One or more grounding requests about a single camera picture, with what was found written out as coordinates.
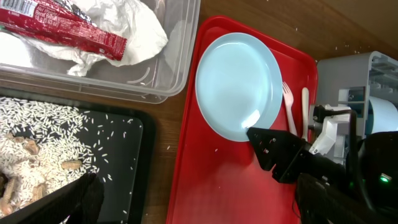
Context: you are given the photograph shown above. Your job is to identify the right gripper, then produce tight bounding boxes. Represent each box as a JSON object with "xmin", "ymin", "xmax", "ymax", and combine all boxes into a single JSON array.
[{"xmin": 246, "ymin": 128, "xmax": 351, "ymax": 190}]

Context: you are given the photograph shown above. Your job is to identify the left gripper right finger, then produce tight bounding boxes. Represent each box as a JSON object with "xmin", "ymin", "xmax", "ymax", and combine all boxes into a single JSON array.
[{"xmin": 295, "ymin": 174, "xmax": 397, "ymax": 224}]

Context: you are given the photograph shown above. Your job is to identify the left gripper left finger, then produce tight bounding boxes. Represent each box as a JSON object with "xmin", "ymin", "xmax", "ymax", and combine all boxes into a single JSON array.
[{"xmin": 1, "ymin": 174, "xmax": 104, "ymax": 224}]

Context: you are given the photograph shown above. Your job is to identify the white plastic fork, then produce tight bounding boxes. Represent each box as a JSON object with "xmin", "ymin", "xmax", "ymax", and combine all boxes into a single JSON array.
[{"xmin": 282, "ymin": 82, "xmax": 297, "ymax": 136}]

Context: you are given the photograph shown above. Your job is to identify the white plastic spoon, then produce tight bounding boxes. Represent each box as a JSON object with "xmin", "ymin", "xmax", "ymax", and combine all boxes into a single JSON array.
[{"xmin": 302, "ymin": 87, "xmax": 309, "ymax": 141}]

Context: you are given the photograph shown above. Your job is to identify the rice and food scraps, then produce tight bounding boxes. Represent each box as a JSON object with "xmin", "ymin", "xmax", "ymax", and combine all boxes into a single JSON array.
[{"xmin": 0, "ymin": 96, "xmax": 134, "ymax": 218}]

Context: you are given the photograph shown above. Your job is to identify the light blue plate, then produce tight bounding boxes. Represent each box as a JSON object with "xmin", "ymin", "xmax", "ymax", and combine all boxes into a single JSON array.
[{"xmin": 195, "ymin": 32, "xmax": 282, "ymax": 142}]

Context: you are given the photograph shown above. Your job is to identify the light blue bowl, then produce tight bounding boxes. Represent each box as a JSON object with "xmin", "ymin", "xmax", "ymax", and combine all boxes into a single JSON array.
[{"xmin": 365, "ymin": 96, "xmax": 397, "ymax": 135}]

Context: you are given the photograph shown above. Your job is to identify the red snack wrapper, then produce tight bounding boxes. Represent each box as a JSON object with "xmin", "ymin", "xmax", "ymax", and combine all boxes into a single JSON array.
[{"xmin": 1, "ymin": 0, "xmax": 127, "ymax": 61}]

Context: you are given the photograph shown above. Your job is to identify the white napkin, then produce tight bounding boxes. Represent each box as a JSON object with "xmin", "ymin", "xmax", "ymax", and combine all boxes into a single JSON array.
[{"xmin": 1, "ymin": 0, "xmax": 168, "ymax": 77}]

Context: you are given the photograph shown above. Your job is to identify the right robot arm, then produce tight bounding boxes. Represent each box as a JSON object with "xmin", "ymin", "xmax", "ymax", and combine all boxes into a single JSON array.
[{"xmin": 247, "ymin": 128, "xmax": 397, "ymax": 223}]

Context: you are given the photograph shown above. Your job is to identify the black food waste tray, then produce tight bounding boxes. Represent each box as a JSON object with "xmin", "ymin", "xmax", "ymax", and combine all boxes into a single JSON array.
[{"xmin": 1, "ymin": 88, "xmax": 156, "ymax": 224}]

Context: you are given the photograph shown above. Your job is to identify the grey dishwasher rack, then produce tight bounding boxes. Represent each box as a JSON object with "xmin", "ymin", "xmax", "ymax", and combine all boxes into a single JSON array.
[{"xmin": 316, "ymin": 51, "xmax": 397, "ymax": 139}]

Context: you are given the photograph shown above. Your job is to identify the clear plastic waste bin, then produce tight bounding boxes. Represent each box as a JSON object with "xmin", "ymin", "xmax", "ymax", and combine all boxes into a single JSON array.
[{"xmin": 1, "ymin": 0, "xmax": 200, "ymax": 104}]

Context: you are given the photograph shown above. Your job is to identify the red serving tray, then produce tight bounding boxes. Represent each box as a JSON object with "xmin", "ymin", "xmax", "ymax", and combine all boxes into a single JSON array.
[{"xmin": 167, "ymin": 16, "xmax": 318, "ymax": 223}]

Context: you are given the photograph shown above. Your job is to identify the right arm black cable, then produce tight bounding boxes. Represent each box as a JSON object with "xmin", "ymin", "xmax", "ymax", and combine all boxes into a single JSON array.
[{"xmin": 312, "ymin": 105, "xmax": 377, "ymax": 212}]

